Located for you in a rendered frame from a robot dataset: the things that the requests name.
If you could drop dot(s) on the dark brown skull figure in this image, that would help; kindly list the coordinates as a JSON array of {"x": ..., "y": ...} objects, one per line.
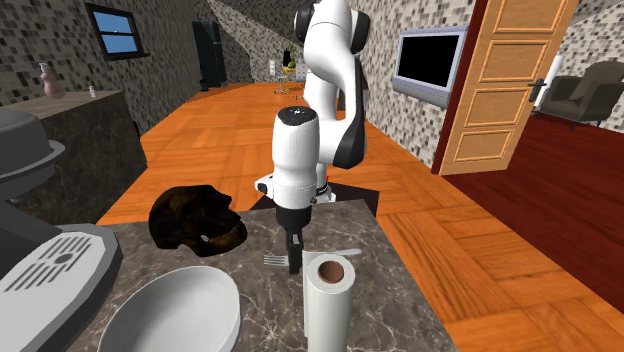
[{"x": 187, "y": 219}]

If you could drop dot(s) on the dark framed window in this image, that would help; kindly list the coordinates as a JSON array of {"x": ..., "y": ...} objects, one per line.
[{"x": 116, "y": 31}]

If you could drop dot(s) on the black tall refrigerator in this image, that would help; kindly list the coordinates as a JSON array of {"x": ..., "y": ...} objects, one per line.
[{"x": 210, "y": 53}]

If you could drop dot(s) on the white round bowl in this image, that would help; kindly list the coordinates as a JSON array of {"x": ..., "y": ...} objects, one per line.
[{"x": 180, "y": 317}]

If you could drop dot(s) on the dark marble counter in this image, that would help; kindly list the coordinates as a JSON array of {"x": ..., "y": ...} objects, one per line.
[{"x": 92, "y": 151}]

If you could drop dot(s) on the wall television with grey frame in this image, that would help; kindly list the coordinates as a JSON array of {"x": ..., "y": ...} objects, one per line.
[{"x": 429, "y": 61}]

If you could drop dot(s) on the grey coffee machine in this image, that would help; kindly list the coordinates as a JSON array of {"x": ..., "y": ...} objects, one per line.
[{"x": 44, "y": 273}]

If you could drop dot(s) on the dark robot stand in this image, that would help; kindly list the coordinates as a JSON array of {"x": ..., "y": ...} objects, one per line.
[{"x": 358, "y": 195}]

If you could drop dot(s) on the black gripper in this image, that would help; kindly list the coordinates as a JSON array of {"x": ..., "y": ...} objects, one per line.
[{"x": 293, "y": 218}]

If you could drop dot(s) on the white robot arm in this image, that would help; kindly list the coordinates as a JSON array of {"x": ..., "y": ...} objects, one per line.
[{"x": 295, "y": 156}]

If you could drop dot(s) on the side table with plant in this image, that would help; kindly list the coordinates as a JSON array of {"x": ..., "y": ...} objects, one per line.
[{"x": 289, "y": 68}]

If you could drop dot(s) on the light wooden panel door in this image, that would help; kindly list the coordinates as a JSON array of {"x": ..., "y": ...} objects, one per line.
[{"x": 507, "y": 83}]

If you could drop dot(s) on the dark grey armchair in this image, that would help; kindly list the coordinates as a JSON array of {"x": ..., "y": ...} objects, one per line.
[{"x": 582, "y": 97}]

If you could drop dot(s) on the silver fork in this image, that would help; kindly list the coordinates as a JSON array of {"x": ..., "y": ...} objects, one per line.
[{"x": 276, "y": 260}]

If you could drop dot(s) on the white paper towel roll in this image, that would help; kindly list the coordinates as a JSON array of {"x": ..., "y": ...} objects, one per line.
[{"x": 327, "y": 312}]

